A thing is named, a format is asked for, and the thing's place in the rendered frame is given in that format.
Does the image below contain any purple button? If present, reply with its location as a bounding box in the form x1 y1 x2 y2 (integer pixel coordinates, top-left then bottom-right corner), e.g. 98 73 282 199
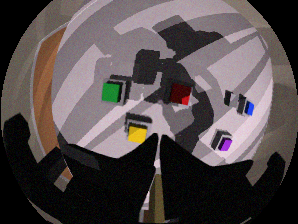
212 131 233 151

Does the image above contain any red button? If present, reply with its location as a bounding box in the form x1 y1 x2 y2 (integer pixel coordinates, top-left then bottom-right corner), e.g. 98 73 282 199
162 77 194 108

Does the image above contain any green button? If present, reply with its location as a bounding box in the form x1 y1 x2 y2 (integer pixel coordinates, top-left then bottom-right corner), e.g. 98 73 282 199
101 79 129 105

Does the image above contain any yellow button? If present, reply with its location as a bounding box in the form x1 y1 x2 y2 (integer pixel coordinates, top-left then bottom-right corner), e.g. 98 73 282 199
125 115 152 144

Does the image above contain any blue button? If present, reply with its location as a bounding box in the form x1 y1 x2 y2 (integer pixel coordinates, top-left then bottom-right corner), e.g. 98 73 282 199
237 96 254 117

